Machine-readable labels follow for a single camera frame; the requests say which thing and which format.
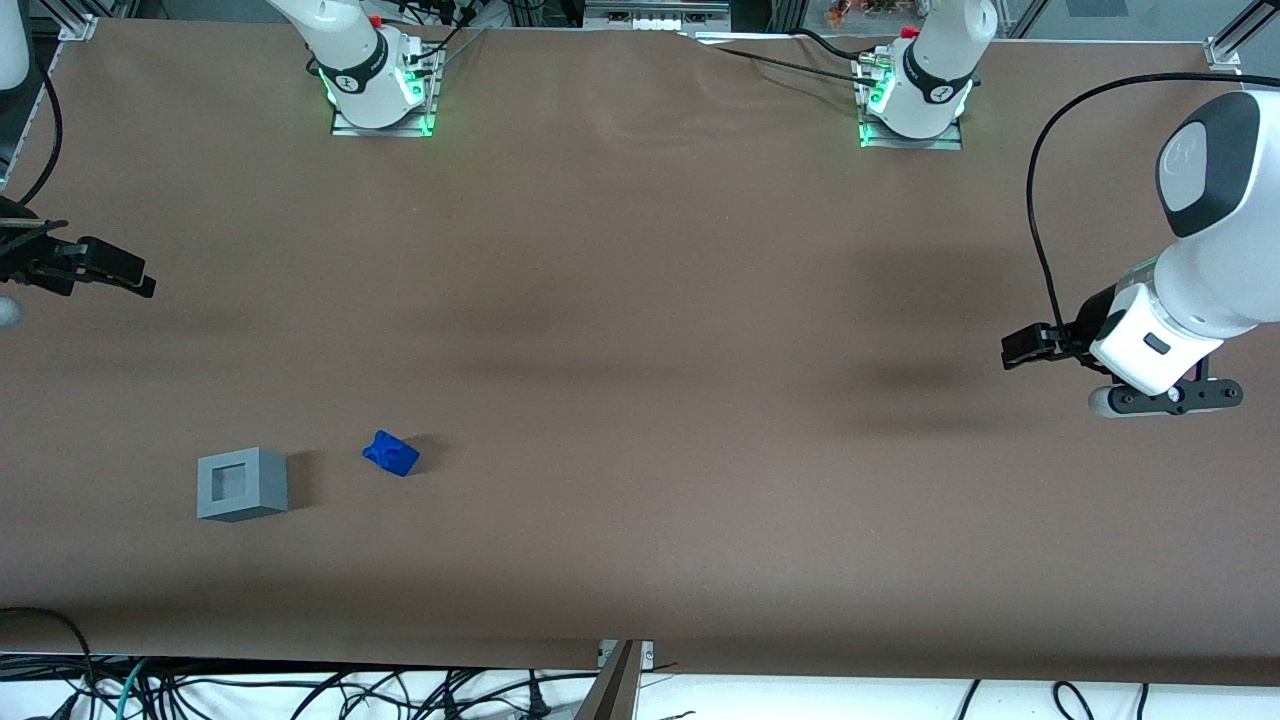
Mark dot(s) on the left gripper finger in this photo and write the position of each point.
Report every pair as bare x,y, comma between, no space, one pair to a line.
1052,335
1022,350

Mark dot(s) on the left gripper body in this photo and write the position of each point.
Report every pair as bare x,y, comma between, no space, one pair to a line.
1092,318

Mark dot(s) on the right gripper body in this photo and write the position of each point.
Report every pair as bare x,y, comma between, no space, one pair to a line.
30,262

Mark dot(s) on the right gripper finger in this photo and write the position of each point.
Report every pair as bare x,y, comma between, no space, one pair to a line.
112,256
140,287

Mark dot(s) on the blue plastic part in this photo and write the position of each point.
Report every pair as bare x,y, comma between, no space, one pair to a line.
391,454

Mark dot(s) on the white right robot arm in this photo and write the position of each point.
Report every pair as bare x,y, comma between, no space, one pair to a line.
360,60

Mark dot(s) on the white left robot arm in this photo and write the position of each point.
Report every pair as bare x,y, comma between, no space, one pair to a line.
1215,270

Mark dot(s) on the gray square base block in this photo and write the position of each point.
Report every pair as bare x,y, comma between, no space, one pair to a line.
243,485

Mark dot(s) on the colourful small objects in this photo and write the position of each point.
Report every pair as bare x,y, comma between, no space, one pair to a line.
860,10

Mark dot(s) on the grey power strip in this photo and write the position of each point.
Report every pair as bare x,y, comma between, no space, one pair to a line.
655,14

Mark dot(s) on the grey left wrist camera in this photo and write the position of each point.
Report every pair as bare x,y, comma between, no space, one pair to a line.
1165,397

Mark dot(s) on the metal corner bracket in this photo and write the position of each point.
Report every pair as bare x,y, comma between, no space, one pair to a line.
78,27
1223,53

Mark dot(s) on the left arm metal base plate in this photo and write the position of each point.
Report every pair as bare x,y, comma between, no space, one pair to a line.
910,140

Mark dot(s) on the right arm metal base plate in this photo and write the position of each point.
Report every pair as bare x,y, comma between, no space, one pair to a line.
380,126

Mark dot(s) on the aluminium profile post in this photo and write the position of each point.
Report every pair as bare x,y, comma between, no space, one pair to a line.
615,685

